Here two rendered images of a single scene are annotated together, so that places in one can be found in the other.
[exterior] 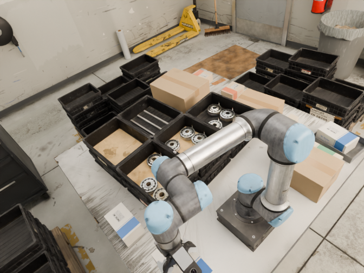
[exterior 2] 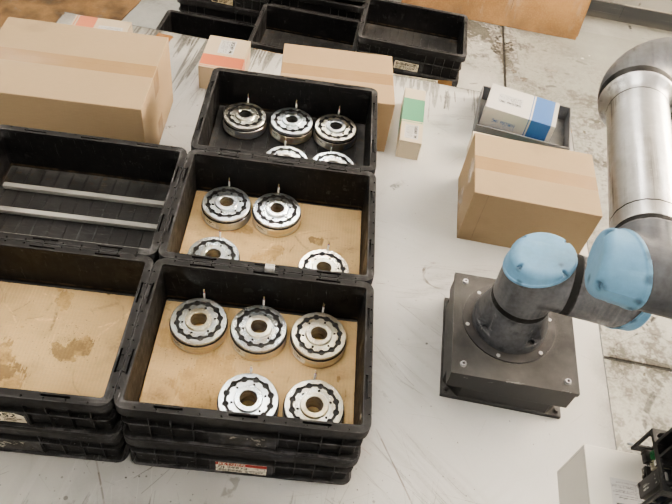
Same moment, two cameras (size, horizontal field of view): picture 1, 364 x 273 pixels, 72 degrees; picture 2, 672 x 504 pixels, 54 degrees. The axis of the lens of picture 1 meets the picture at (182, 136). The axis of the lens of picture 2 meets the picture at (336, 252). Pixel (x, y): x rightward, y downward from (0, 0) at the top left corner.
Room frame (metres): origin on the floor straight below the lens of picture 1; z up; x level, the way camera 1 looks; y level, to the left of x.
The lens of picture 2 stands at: (0.51, 0.62, 1.88)
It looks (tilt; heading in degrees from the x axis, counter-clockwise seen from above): 49 degrees down; 303
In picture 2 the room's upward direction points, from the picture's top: 11 degrees clockwise
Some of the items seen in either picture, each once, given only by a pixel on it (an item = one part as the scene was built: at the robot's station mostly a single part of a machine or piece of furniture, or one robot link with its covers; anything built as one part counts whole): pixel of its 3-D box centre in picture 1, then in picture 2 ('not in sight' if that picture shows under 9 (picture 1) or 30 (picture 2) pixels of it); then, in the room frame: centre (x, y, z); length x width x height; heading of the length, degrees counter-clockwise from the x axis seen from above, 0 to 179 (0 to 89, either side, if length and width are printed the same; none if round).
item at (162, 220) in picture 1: (162, 221); not in sight; (0.34, 0.10, 1.41); 0.09 x 0.08 x 0.11; 116
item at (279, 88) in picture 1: (286, 99); (303, 69); (1.98, -1.14, 0.31); 0.40 x 0.30 x 0.34; 33
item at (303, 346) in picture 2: not in sight; (318, 335); (0.88, 0.06, 0.86); 0.10 x 0.10 x 0.01
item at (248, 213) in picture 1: (249, 201); (515, 309); (0.65, -0.27, 0.85); 0.15 x 0.15 x 0.10
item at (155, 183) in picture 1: (148, 184); (248, 400); (0.87, 0.24, 0.86); 0.10 x 0.10 x 0.01
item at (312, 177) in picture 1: (304, 168); (524, 196); (0.82, -0.66, 0.78); 0.30 x 0.22 x 0.16; 33
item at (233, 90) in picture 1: (232, 91); (225, 64); (1.74, -0.50, 0.74); 0.16 x 0.12 x 0.07; 126
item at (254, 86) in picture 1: (254, 90); (206, 61); (2.31, -0.92, 0.26); 0.40 x 0.30 x 0.23; 33
